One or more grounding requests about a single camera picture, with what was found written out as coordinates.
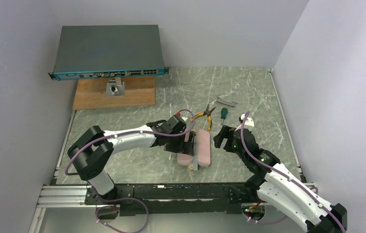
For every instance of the green handled screwdriver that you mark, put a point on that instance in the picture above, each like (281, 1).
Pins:
(224, 112)

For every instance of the grey blue network switch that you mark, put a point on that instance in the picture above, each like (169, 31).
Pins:
(108, 51)

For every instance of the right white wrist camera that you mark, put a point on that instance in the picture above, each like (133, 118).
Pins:
(246, 123)

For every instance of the grey metal stand bracket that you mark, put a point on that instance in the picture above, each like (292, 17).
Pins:
(115, 87)

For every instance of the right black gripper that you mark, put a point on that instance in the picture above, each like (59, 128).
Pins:
(227, 136)

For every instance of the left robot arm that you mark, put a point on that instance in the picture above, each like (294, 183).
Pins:
(91, 152)

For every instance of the aluminium frame rail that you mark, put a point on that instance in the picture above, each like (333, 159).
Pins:
(71, 196)

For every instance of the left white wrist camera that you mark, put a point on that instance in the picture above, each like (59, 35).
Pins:
(186, 119)

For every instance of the yellow handled pliers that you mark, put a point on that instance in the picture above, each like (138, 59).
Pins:
(207, 112)

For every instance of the pink umbrella case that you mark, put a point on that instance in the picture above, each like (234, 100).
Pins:
(201, 151)

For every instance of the wooden board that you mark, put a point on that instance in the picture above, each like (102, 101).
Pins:
(91, 93)

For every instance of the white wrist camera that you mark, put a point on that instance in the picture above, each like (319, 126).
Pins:
(186, 119)
(246, 123)

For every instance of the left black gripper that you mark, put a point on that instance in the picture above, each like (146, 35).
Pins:
(179, 145)

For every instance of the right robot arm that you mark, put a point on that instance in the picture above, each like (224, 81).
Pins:
(273, 183)

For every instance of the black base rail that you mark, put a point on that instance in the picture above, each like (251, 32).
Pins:
(176, 198)

